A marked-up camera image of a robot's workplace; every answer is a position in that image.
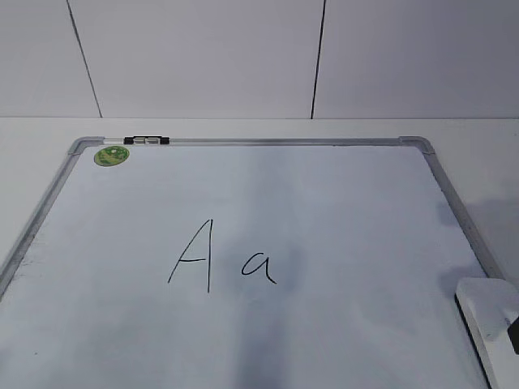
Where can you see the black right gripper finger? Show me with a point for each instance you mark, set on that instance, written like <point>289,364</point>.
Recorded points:
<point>513,334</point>

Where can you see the white eraser with black felt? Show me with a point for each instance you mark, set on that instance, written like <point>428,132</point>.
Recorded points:
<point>488,306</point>

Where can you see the white board with grey frame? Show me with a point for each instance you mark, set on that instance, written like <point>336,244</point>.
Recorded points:
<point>244,263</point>

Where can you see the black silver hanging clip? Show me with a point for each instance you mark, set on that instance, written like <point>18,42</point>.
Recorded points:
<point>137,140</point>

